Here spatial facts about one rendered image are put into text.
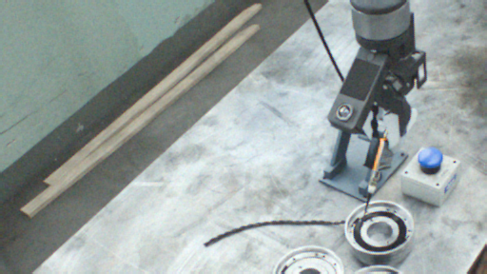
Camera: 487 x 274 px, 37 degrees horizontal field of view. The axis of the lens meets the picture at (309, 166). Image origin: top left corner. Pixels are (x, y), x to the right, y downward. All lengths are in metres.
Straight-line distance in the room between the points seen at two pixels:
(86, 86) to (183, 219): 1.56
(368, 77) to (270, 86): 0.51
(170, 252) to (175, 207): 0.10
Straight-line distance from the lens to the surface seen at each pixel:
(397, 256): 1.07
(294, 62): 1.48
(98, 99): 2.78
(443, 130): 1.29
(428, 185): 1.14
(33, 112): 2.63
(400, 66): 1.00
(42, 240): 2.49
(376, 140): 1.06
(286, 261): 1.08
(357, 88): 0.95
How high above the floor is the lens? 1.68
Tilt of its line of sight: 45 degrees down
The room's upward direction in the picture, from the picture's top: 11 degrees counter-clockwise
